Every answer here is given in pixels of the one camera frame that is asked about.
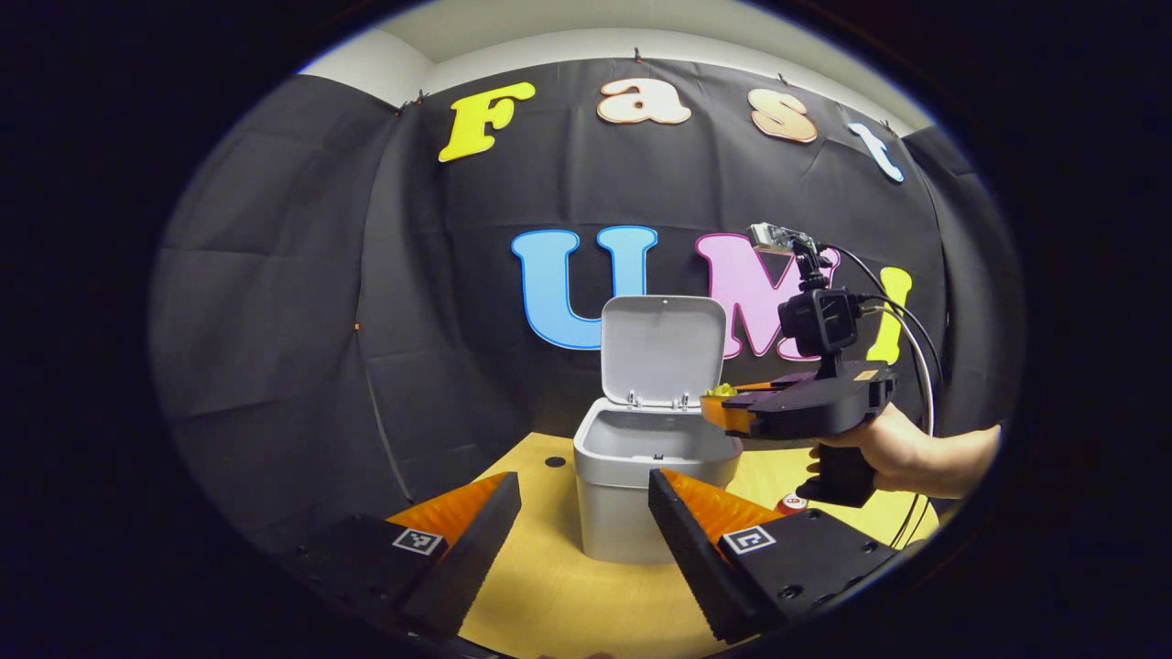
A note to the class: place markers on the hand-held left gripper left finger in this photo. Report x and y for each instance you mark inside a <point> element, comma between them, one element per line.
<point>472,549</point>

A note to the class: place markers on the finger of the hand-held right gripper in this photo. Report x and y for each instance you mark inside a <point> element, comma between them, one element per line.
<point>778,383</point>
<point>725,414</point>

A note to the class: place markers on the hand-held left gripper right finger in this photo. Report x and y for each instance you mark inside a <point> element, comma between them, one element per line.
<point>691,549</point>

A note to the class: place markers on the yellow paper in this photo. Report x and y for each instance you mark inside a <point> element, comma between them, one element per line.
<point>722,391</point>

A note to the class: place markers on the white desktop garbage bin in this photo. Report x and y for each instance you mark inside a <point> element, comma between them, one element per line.
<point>641,494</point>

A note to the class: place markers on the red pop can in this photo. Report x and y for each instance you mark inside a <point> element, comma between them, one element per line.
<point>792,502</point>

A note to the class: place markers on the wooden desktop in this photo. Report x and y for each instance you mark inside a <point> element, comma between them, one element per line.
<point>558,567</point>

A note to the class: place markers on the black backdrop cloth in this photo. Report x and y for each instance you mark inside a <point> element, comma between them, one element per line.
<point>439,293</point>

